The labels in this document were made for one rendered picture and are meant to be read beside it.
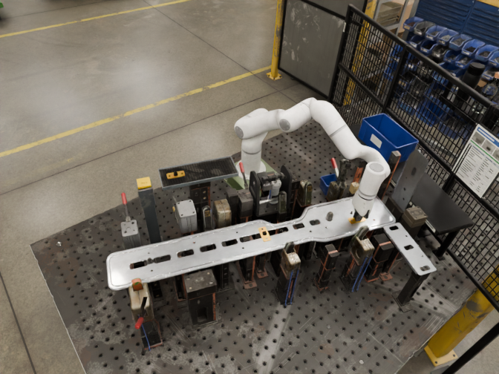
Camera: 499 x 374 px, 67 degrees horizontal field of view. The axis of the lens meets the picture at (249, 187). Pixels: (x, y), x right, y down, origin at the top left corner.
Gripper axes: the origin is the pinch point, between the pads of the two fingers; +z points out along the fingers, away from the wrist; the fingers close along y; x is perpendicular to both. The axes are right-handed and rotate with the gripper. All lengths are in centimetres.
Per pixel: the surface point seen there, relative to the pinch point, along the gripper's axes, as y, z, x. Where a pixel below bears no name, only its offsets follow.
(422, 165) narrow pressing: -0.7, -26.0, 26.6
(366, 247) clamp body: 18.4, -0.9, -6.8
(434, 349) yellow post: 44, 99, 58
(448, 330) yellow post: 42, 75, 58
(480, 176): 9, -20, 54
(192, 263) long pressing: 1, 4, -82
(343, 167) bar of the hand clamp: -20.6, -14.1, -0.3
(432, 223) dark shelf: 14.3, 0.5, 33.1
